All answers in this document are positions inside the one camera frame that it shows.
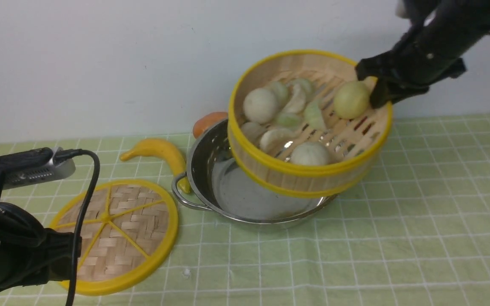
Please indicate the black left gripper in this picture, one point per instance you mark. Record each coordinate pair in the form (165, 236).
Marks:
(32, 255)

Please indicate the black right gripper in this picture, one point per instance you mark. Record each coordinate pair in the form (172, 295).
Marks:
(441, 32)

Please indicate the bamboo steamer basket yellow rim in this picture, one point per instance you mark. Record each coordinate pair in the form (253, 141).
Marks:
(353, 145)

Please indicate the woven bamboo steamer lid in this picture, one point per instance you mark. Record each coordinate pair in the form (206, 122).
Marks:
(129, 229)

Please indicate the stainless steel pot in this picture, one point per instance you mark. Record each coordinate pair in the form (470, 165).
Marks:
(213, 181)

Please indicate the green dumpling right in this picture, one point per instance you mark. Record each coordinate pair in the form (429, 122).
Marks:
(313, 115)

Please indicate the green dumpling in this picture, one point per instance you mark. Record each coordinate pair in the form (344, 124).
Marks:
(313, 115)
(291, 121)
(306, 85)

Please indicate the green dumpling top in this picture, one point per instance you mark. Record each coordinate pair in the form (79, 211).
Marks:
(306, 85)

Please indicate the white dumpling centre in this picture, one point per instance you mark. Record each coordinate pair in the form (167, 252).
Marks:
(297, 100)

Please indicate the white dumpling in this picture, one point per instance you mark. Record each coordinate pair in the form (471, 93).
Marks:
(297, 100)
(274, 137)
(252, 131)

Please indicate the green dumpling middle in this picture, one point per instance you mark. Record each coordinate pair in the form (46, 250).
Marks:
(291, 121)

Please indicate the white bun front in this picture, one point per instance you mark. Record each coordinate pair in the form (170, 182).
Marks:
(310, 154)

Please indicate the white round bun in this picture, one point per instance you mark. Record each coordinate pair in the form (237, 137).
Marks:
(261, 106)

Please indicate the white dumpling lower left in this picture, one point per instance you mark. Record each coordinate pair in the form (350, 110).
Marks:
(274, 137)

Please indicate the white dumpling far left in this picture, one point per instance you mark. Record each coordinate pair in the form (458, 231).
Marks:
(252, 131)

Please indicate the green checkered tablecloth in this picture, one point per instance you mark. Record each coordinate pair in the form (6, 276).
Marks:
(414, 232)

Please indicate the yellow toy banana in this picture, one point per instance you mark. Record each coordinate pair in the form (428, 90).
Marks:
(159, 148)

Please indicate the orange toy fruit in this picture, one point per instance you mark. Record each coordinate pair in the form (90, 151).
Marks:
(206, 122)

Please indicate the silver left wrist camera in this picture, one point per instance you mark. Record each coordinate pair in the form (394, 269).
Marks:
(34, 166)

